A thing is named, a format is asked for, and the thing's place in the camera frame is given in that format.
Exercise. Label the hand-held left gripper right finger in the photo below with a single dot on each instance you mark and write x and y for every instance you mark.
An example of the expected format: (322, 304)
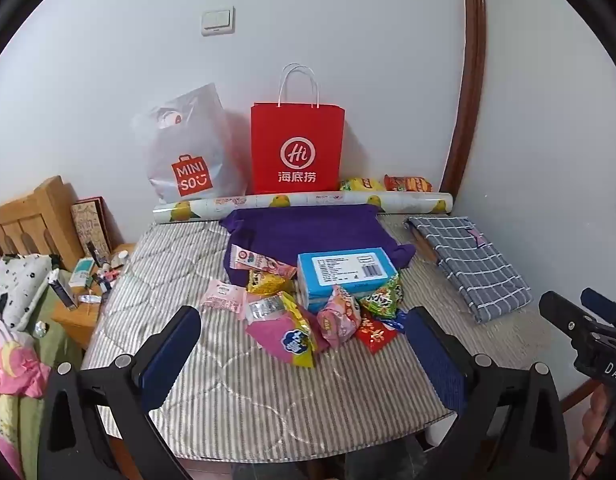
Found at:
(435, 360)

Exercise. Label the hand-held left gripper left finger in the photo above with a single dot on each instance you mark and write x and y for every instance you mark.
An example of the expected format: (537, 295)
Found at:
(170, 355)

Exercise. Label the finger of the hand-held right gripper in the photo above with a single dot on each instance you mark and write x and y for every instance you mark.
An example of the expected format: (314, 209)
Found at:
(605, 305)
(562, 310)

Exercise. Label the blue snack packet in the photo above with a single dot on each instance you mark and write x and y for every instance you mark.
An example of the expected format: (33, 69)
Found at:
(398, 321)

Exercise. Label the red snack packet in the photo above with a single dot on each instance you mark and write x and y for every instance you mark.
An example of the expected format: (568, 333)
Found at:
(377, 332)

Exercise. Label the small pink snack packet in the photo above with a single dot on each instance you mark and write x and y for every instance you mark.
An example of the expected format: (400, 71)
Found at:
(222, 296)

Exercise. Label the green snack packet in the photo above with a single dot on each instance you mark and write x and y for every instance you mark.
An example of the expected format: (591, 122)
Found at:
(382, 297)

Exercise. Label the silver snack packet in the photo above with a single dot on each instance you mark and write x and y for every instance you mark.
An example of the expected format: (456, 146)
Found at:
(265, 307)

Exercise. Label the pink strawberry snack packet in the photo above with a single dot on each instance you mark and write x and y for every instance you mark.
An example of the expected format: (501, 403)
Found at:
(338, 317)

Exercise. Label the magenta and yellow snack packet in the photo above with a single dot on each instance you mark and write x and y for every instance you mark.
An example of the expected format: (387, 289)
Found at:
(288, 342)

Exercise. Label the blue tissue box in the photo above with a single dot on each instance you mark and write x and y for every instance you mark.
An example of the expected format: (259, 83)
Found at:
(343, 270)

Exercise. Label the long pale pink snack packet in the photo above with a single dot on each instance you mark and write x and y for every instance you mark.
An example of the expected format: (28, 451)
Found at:
(260, 261)

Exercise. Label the purple cloth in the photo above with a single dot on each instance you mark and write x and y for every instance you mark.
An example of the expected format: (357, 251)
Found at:
(308, 230)

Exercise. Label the person's right hand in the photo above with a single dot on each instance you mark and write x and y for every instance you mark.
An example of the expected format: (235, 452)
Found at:
(595, 425)

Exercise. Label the brown wooden baseboard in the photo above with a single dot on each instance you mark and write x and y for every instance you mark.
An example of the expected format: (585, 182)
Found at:
(577, 395)

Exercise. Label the wooden nightstand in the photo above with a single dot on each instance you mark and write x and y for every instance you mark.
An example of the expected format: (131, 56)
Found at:
(83, 320)

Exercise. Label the folded grey checked cloth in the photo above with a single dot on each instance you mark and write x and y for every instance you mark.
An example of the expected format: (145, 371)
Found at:
(467, 265)

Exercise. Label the striped quilted mat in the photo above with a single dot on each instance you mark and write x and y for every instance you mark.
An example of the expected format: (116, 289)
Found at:
(268, 400)

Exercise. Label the green blanket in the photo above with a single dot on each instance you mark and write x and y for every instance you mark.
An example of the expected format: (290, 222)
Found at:
(58, 350)

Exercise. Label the green and white box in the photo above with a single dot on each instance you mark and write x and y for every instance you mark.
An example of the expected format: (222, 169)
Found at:
(82, 272)

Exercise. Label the brown patterned box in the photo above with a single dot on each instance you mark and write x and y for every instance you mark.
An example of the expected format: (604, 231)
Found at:
(90, 227)

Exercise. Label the pink cloth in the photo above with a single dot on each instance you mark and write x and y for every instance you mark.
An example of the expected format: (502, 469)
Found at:
(15, 365)

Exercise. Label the white spotted pillow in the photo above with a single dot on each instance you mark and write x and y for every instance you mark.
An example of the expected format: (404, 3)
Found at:
(20, 285)

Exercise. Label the orange chips bag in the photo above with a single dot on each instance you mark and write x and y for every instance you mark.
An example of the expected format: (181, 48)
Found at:
(407, 183)

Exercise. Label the yellow chips bag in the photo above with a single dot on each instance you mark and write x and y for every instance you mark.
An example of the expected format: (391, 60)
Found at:
(360, 185)

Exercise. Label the wooden headboard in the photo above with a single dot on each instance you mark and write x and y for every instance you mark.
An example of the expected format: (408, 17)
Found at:
(28, 220)

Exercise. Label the printed wrapping roll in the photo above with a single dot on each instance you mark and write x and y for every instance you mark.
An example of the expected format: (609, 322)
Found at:
(308, 201)

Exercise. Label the white plastic shopping bag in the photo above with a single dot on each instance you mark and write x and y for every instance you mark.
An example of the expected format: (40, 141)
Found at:
(188, 150)

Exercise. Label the red paper bag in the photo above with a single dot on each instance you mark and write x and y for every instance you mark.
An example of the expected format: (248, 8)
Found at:
(298, 155)

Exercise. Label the brown wooden door frame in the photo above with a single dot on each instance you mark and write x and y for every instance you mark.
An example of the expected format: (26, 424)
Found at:
(470, 85)

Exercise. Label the white light switch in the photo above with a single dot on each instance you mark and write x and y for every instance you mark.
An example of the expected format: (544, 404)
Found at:
(218, 21)

